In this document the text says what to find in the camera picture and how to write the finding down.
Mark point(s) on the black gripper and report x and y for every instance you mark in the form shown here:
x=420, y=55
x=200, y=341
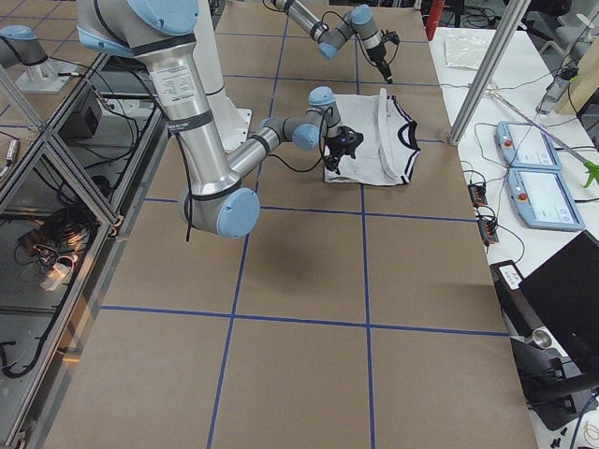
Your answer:
x=336, y=147
x=377, y=58

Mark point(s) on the grey cartoon print t-shirt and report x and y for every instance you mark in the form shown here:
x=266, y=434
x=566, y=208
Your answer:
x=388, y=153

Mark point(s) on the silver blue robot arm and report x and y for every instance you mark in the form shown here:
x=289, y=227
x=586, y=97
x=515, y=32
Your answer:
x=161, y=35
x=332, y=31

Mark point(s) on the red cylinder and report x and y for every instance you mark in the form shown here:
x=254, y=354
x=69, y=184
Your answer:
x=435, y=13

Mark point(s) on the clear plastic bag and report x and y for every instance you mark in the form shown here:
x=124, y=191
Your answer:
x=462, y=51

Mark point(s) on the orange circuit board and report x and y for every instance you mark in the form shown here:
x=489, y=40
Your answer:
x=477, y=193
x=487, y=226

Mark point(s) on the upper blue teach pendant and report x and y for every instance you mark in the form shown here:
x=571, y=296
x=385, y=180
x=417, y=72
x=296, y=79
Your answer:
x=522, y=145

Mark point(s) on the blue teach pendant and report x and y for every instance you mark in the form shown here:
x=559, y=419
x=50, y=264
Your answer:
x=522, y=145
x=543, y=201

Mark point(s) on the lower blue teach pendant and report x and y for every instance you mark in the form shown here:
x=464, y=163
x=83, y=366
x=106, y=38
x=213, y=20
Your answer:
x=543, y=201

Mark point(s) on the black power adapter box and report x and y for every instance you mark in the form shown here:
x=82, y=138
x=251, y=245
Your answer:
x=84, y=118

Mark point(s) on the black laptop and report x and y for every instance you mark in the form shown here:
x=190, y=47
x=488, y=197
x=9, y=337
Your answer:
x=560, y=295

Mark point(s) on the aluminium frame post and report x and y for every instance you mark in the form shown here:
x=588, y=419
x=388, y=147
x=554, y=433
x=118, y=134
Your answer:
x=514, y=12

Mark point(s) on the green handled reacher grabber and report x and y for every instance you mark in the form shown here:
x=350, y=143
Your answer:
x=592, y=168

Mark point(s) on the aluminium frame base rack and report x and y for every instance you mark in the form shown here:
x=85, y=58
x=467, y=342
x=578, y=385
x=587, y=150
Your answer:
x=67, y=206

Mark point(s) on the black camera stand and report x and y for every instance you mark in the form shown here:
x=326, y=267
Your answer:
x=554, y=387

